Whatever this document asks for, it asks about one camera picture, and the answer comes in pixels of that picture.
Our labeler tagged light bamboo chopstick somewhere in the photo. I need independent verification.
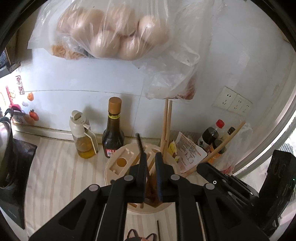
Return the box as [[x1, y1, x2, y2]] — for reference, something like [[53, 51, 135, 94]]
[[161, 99, 168, 153], [163, 100, 173, 161], [181, 121, 246, 178]]

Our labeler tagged dark chopstick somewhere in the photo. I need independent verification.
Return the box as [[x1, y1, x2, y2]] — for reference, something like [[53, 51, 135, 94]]
[[157, 220, 161, 241], [135, 133, 144, 154]]

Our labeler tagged beige utensil holder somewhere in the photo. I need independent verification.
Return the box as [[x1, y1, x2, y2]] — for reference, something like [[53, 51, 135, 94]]
[[104, 143, 171, 214]]

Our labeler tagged white plastic bag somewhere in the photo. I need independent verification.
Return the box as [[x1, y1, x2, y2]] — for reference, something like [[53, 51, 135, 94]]
[[213, 123, 253, 175]]

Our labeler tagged orange label sauce bottle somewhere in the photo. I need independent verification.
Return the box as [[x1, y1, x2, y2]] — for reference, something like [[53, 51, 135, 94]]
[[206, 144, 226, 165]]

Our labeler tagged oil dispenser bottle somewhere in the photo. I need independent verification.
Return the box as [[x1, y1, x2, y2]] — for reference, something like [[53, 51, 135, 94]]
[[69, 110, 99, 159]]

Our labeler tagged white printed seasoning packet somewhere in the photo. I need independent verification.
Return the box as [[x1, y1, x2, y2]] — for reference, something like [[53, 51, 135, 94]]
[[175, 132, 207, 173]]

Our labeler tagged dark soy sauce bottle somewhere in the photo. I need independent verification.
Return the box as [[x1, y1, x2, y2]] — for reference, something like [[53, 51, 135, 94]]
[[102, 97, 125, 158]]

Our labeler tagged black cap bottle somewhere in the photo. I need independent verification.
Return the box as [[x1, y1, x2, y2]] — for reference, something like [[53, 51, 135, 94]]
[[210, 126, 235, 156]]

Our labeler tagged red cap dark bottle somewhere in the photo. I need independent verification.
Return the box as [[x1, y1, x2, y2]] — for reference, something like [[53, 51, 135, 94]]
[[197, 119, 225, 151]]

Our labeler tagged yellow seasoning box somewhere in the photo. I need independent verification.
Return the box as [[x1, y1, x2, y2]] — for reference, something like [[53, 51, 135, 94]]
[[168, 141, 180, 162]]

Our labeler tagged black induction cooker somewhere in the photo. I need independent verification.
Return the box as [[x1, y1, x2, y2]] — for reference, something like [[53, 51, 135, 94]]
[[1, 139, 37, 229]]

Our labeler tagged steel pot lid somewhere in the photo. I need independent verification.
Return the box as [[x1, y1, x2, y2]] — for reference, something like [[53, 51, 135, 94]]
[[1, 108, 15, 188]]

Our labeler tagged empty hanging plastic bag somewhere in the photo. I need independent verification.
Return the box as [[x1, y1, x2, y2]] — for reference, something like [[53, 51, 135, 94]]
[[134, 1, 214, 100]]

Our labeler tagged plastic bag of eggs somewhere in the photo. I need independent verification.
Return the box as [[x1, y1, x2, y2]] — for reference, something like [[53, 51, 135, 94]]
[[28, 1, 173, 61]]

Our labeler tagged white wall power socket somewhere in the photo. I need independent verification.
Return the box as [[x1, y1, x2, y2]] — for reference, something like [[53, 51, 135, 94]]
[[213, 86, 253, 116]]

